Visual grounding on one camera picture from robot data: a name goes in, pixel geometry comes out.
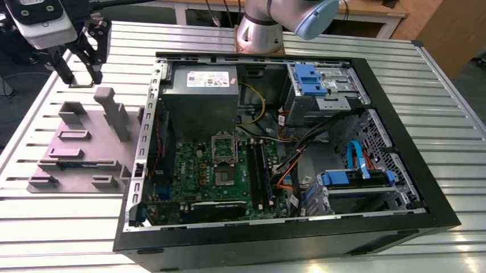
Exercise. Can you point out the blue plastic drive latch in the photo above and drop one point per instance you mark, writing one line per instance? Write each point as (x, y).
(307, 82)

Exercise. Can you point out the RAM stick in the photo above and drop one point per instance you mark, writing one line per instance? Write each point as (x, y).
(76, 164)

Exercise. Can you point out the black RAM slot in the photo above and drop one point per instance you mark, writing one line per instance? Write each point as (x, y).
(256, 176)

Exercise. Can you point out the grey metal drive cage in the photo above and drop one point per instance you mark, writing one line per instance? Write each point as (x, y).
(338, 105)

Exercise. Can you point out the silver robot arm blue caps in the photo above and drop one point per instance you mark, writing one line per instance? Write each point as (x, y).
(262, 31)

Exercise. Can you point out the CPU socket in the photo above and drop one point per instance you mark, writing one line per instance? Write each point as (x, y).
(227, 177)

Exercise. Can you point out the black graphics card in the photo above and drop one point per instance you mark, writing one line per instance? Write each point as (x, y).
(216, 207)

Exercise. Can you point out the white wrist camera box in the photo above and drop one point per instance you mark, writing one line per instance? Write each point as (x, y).
(45, 31)

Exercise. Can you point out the wooden cabinet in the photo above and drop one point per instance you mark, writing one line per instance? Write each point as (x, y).
(447, 34)

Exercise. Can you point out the silver topped CPU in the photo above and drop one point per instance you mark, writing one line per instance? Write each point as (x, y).
(82, 85)

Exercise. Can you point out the grey parts rack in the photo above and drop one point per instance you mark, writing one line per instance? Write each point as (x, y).
(87, 136)

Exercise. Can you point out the hard disk in blue carrier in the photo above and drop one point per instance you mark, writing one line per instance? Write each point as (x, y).
(338, 177)

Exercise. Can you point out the black PC case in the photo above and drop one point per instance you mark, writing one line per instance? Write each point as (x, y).
(266, 250)

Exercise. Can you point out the black office chair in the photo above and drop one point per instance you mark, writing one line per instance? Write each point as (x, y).
(16, 55)

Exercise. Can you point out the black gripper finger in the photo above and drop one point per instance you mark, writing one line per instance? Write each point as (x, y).
(96, 48)
(63, 71)

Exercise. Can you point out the grey power supply unit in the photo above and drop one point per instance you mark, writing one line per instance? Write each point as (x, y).
(200, 108)

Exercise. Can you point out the green Dell motherboard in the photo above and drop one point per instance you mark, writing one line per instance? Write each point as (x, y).
(190, 176)

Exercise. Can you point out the wooden desk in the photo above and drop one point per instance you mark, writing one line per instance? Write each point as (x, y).
(371, 11)

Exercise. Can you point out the black case fan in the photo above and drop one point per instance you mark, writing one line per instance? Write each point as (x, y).
(160, 148)

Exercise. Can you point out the grey metal disk bay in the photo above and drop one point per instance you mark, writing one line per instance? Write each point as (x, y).
(361, 192)

